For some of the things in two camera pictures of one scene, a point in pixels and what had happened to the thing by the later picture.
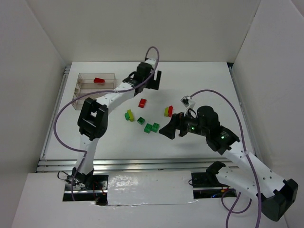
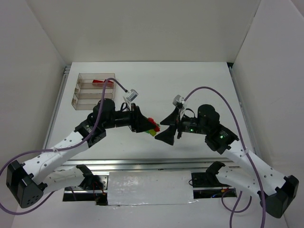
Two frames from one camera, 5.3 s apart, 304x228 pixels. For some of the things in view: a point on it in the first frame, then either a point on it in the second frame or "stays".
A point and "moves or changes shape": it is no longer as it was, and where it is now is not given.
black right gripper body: (177, 123) stays
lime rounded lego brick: (166, 112) to (152, 132)
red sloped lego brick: (97, 80) moves or changes shape
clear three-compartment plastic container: (88, 83) stays
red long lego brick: (170, 110) to (156, 128)
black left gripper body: (154, 80) to (135, 118)
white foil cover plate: (139, 187) stays
